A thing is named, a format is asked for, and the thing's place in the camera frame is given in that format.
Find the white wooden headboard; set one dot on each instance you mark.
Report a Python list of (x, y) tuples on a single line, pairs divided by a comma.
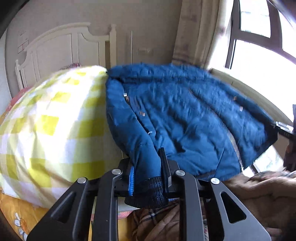
[(62, 46)]

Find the white slim desk lamp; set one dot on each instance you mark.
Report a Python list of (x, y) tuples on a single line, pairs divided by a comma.
[(131, 47)]

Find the paper notice on wall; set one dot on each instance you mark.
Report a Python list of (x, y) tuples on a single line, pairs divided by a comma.
[(23, 41)]

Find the colourful patterned pillow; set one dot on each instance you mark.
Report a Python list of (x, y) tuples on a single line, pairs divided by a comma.
[(73, 65)]

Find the wall socket panel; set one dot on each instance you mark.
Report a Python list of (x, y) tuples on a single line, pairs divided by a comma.
[(145, 51)]

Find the patterned striped curtain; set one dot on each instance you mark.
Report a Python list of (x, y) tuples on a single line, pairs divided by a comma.
[(203, 34)]

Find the yellow white checkered quilt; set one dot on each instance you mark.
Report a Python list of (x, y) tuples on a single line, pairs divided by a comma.
[(56, 133)]

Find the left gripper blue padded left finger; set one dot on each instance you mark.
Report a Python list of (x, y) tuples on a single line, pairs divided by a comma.
[(131, 181)]

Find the orange floral bedsheet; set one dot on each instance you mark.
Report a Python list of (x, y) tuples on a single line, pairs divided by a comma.
[(19, 217)]

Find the dark framed window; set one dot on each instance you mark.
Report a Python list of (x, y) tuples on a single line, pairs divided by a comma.
[(258, 22)]

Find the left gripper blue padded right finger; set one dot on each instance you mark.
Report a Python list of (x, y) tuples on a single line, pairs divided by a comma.
[(165, 170)]

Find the blue quilted puffer jacket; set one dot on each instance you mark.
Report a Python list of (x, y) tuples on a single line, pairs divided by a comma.
[(205, 125)]

